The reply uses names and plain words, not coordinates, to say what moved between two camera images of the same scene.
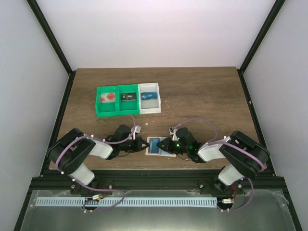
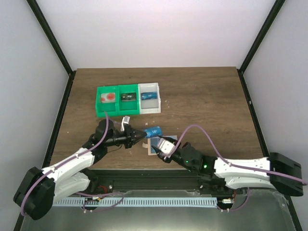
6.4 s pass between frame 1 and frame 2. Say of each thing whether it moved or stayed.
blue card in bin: stayed
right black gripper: moved
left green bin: stayed
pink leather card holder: stayed
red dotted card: stayed
